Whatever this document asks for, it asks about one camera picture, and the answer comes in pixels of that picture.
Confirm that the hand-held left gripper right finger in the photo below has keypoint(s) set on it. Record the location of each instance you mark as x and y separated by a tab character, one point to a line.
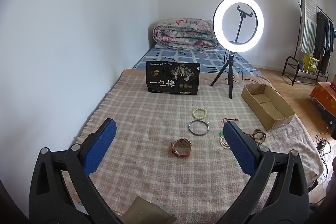
236	145

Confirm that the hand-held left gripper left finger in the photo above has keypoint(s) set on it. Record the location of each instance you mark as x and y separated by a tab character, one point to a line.
101	145

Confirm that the dark thin bangle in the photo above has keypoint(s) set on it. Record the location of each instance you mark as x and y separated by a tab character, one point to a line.
189	128

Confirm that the brown cardboard box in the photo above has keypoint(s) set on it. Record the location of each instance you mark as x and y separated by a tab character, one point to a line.
262	98

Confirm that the plaid woven blanket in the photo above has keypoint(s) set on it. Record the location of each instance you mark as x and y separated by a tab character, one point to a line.
147	113

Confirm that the black tripod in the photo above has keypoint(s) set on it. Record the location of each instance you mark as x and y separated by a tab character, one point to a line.
231	82

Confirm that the tan cardboard piece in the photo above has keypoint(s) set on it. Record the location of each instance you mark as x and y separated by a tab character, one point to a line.
147	213

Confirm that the black printed snack bag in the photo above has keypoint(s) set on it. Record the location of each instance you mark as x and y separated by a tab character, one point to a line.
170	77

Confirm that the blue patterned bed sheet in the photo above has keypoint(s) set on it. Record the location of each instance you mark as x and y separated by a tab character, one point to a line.
194	56

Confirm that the yellow box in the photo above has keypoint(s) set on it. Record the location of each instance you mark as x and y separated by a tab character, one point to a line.
312	64

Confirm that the black phone holder pole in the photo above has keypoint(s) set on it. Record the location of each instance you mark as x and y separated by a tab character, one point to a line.
241	27

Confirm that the folded floral quilt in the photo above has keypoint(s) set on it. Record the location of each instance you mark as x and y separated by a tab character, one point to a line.
183	32

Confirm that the dark hanging clothes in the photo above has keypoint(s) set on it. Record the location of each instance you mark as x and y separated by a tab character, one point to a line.
323	37

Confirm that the striped hanging cloth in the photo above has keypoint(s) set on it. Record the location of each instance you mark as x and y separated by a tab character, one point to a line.
308	24

